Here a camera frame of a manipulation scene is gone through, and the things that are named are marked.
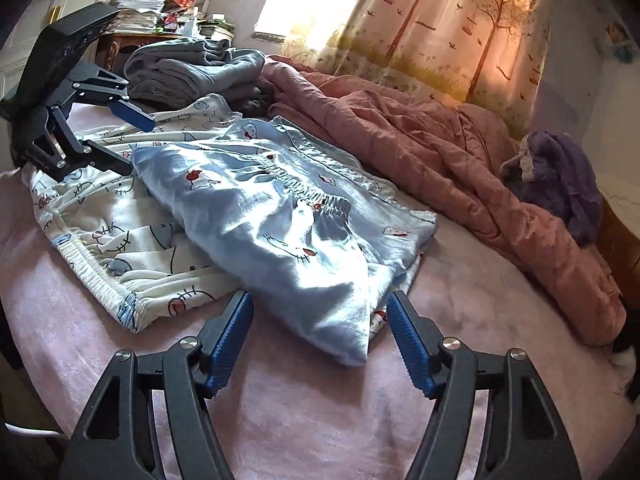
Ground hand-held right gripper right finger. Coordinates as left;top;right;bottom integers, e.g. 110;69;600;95
386;290;583;480

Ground cartoon wall sticker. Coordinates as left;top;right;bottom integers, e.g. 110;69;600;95
605;22;638;63

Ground purple plush garment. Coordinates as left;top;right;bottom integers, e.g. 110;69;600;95
500;130;606;246

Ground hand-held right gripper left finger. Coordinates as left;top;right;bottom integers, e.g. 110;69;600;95
57;290;253;480

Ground stack of books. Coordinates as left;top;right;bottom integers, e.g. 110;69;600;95
197;17;236;41

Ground white cable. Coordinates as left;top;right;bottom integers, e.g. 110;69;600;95
5;425;66;439

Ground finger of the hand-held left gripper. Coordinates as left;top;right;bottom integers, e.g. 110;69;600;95
35;106;135;181
47;64;156;132

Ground pink quilt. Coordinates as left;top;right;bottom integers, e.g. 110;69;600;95
260;55;628;348

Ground wooden headboard with white frame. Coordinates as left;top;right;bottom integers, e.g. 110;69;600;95
595;172;640;281

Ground blue-grey folded garment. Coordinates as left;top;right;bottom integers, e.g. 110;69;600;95
122;37;267;93

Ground wooden desk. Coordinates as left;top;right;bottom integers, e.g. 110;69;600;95
95;32;181;73

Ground tree print curtain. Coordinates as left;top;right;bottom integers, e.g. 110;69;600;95
287;0;556;141

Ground dark grey folded garment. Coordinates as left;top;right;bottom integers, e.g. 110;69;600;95
127;67;273;113

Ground pink bed sheet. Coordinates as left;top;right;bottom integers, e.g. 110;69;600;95
0;105;631;480

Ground stack of papers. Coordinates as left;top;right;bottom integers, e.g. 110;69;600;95
107;0;166;36

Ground white cartoon print pants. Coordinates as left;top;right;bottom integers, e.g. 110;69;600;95
30;94;426;333

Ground blue satin cartoon pants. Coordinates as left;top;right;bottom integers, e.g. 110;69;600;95
131;116;438;367

